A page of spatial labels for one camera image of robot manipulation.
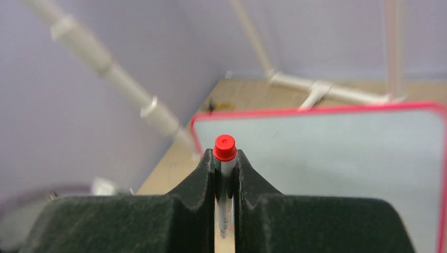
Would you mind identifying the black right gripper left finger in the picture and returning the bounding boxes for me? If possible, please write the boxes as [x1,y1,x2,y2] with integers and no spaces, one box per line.
[21,150,215,252]

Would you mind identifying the red white marker pen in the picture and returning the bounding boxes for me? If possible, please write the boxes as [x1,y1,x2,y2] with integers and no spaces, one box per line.
[213,134,237,239]

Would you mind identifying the yellow black needle-nose pliers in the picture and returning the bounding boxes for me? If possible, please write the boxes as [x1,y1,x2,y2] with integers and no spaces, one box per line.
[206,100,235,113]

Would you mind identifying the pink-rimmed whiteboard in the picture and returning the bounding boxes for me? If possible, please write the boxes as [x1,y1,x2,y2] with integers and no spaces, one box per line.
[191,102,446,252]

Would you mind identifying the white PVC pipe frame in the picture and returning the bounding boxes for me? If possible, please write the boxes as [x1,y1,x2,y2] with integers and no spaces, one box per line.
[21,0,407,161]

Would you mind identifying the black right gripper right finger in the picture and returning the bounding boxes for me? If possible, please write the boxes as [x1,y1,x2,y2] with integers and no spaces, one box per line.
[235,150,415,252]

